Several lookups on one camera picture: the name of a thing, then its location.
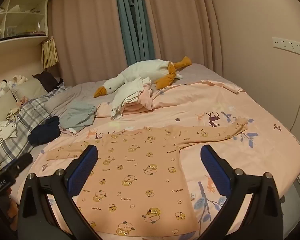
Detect white shelf cabinet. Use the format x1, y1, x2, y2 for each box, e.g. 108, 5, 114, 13
0, 0, 49, 47

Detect white goose plush toy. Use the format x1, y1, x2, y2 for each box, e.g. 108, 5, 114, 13
94, 56, 192, 98

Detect beige pillow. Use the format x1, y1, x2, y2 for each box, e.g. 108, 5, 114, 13
0, 90, 18, 125
11, 77, 49, 100

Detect pink curtain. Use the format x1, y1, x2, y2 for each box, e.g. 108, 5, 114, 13
140, 0, 223, 78
49, 0, 129, 86

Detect white crumpled cloth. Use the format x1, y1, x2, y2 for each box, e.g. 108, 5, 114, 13
0, 120, 17, 138

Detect white clothes pile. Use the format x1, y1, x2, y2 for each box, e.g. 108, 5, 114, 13
111, 77, 152, 120

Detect small striped curtain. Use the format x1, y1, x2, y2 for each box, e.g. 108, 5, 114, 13
41, 36, 59, 69

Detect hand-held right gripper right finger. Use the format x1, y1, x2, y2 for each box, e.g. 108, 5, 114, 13
197, 144, 284, 240

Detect white wall power strip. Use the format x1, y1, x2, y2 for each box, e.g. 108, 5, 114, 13
272, 37, 300, 54

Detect black and white plush dog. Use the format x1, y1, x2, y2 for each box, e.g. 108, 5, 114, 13
0, 79, 10, 97

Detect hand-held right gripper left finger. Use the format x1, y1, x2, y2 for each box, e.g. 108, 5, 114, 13
17, 144, 108, 240

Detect beige plush toy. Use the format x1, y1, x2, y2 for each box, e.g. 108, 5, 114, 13
11, 74, 28, 85

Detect pink folded clothes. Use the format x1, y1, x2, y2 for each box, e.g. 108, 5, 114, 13
124, 85, 157, 115

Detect grey-blue garment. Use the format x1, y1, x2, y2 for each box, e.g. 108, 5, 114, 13
59, 102, 97, 133

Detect grey plaid blanket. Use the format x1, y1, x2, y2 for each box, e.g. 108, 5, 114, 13
0, 84, 68, 165

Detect pink animal-print blanket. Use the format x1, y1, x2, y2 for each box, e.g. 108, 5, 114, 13
27, 79, 300, 240

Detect dark brown pillow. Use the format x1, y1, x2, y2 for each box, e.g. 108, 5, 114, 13
32, 70, 64, 92

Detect teal curtain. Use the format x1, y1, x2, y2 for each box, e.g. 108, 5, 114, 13
114, 0, 156, 65

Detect peach printed long-sleeve shirt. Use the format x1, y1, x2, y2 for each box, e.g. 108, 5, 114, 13
45, 117, 248, 237

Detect dark navy garment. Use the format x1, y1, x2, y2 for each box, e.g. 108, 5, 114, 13
28, 116, 61, 145

